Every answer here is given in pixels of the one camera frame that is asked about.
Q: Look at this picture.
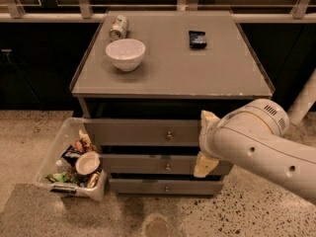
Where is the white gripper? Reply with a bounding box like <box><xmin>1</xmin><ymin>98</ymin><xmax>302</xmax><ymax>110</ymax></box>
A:
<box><xmin>194</xmin><ymin>111</ymin><xmax>221</xmax><ymax>178</ymax></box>

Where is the grey top drawer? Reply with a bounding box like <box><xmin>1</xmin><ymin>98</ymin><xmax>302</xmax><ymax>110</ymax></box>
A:
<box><xmin>84</xmin><ymin>118</ymin><xmax>200</xmax><ymax>146</ymax></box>

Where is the grey drawer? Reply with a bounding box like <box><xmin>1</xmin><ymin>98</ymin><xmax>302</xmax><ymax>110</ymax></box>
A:
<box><xmin>84</xmin><ymin>118</ymin><xmax>200</xmax><ymax>146</ymax></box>
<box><xmin>100</xmin><ymin>153</ymin><xmax>234</xmax><ymax>177</ymax></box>
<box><xmin>109</xmin><ymin>179</ymin><xmax>223</xmax><ymax>196</ymax></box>

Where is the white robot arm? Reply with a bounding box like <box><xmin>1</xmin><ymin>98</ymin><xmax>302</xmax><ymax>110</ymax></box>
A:
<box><xmin>194</xmin><ymin>99</ymin><xmax>316</xmax><ymax>204</ymax></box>

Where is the grey drawer cabinet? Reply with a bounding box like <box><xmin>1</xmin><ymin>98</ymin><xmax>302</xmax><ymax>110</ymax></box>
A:
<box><xmin>71</xmin><ymin>11</ymin><xmax>274</xmax><ymax>182</ymax></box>

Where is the grey middle drawer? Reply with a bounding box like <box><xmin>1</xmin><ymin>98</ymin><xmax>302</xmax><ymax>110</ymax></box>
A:
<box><xmin>100</xmin><ymin>153</ymin><xmax>234</xmax><ymax>177</ymax></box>

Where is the grey bottom drawer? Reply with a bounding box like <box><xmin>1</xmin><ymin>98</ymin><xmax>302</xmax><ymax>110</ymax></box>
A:
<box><xmin>109</xmin><ymin>179</ymin><xmax>223</xmax><ymax>196</ymax></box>

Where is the dark blue snack packet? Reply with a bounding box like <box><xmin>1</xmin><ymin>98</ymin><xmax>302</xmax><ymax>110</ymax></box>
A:
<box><xmin>189</xmin><ymin>31</ymin><xmax>207</xmax><ymax>48</ymax></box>

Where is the white pole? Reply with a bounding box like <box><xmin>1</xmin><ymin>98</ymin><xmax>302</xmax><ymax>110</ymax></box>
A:
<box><xmin>287</xmin><ymin>68</ymin><xmax>316</xmax><ymax>124</ymax></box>

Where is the white ceramic bowl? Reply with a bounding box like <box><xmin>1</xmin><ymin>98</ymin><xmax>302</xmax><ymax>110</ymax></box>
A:
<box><xmin>106</xmin><ymin>39</ymin><xmax>146</xmax><ymax>72</ymax></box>

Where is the white bowl in bin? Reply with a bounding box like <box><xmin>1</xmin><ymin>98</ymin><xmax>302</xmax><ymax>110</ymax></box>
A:
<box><xmin>75</xmin><ymin>151</ymin><xmax>100</xmax><ymax>175</ymax></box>

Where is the black snack packet in bin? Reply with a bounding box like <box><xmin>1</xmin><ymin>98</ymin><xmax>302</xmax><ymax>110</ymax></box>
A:
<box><xmin>61</xmin><ymin>145</ymin><xmax>82</xmax><ymax>167</ymax></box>

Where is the clear plastic bin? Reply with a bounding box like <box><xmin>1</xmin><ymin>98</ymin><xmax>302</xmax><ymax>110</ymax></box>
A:
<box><xmin>35</xmin><ymin>118</ymin><xmax>107</xmax><ymax>200</ymax></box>

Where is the crushed soda can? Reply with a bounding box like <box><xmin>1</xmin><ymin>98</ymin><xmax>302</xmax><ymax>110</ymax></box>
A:
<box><xmin>109</xmin><ymin>15</ymin><xmax>128</xmax><ymax>40</ymax></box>

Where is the green snack wrapper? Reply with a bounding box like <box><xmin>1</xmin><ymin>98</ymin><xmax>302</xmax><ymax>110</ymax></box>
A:
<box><xmin>45</xmin><ymin>172</ymin><xmax>77</xmax><ymax>184</ymax></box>

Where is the metal window railing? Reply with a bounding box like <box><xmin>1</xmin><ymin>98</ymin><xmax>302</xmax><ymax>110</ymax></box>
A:
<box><xmin>1</xmin><ymin>0</ymin><xmax>316</xmax><ymax>24</ymax></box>

